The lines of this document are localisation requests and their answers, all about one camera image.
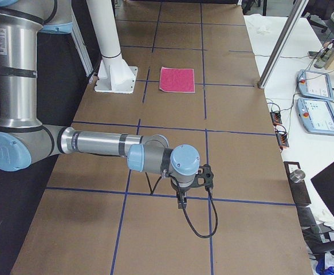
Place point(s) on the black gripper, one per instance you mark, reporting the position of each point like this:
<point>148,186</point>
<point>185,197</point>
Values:
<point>182,191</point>

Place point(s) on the white pedestal column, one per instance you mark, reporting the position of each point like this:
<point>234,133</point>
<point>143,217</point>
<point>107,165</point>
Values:
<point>114,76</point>

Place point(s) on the far blue teach pendant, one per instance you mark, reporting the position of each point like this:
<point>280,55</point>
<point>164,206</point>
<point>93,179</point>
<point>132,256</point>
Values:
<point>315,85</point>

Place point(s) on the orange black connector box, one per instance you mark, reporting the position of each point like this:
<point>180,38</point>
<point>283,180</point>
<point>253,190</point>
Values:
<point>276,117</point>
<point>282,139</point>

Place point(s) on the near orange black connector box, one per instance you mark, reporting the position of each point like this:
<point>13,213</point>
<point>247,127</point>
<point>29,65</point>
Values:
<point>282,139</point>

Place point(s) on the aluminium frame post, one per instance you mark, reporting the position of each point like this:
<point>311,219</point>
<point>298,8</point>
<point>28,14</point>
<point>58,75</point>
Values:
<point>287,30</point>

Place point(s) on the crumpled white tissue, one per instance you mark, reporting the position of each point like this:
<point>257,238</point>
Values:
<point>263,30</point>

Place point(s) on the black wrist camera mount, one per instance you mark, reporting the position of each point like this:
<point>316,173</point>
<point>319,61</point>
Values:
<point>204,178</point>

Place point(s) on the steel cylinder weight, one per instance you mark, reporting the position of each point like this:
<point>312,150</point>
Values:
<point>297,176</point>

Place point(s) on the blue teach pendant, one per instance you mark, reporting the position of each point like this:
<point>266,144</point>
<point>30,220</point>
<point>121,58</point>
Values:
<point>315,85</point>
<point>316,115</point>

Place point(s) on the pink towel with grey back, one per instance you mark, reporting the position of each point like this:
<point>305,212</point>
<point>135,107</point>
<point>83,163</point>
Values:
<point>175,80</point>

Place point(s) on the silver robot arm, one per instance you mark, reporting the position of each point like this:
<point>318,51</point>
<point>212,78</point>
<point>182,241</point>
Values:
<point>24,140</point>

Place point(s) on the black flat plate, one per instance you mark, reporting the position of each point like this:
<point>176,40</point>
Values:
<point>299,190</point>

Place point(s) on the near blue teach pendant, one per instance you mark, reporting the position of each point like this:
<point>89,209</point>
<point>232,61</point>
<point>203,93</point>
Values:
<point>316,115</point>

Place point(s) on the far orange black connector box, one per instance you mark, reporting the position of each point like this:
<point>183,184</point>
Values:
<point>276,117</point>

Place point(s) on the black office chair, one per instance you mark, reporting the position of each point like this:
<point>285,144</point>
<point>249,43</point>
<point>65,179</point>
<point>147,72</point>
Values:
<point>323,9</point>

